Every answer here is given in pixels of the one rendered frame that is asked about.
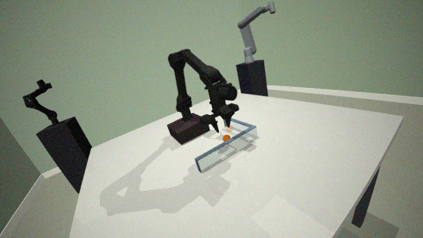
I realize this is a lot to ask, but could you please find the clear l-shaped low wall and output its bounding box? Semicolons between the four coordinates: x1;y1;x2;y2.
198;121;258;172

